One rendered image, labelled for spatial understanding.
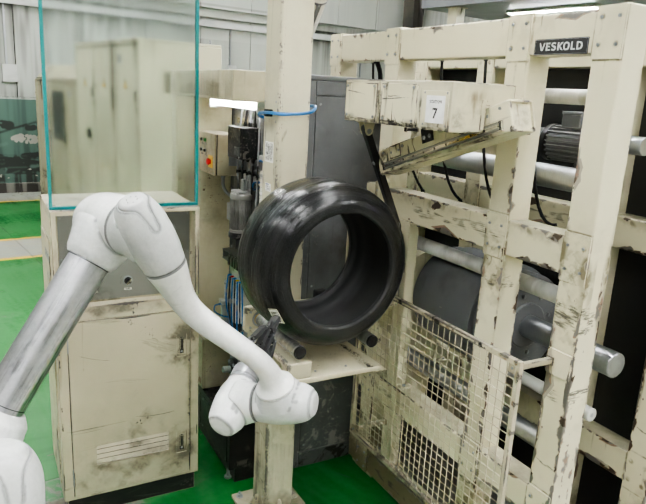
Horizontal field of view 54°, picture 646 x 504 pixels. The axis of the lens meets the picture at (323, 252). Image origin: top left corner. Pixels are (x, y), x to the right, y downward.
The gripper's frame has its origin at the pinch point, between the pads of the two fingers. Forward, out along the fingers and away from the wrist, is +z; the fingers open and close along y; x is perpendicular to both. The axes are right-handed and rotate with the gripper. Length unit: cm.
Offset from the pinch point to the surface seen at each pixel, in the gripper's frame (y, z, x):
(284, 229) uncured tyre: -23.1, 16.3, 9.7
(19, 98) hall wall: -41, 616, -667
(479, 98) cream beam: -35, 46, 72
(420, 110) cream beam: -37, 47, 54
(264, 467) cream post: 76, 9, -46
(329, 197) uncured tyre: -24.0, 29.1, 22.1
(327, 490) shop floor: 114, 26, -39
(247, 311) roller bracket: 10.7, 25.6, -26.4
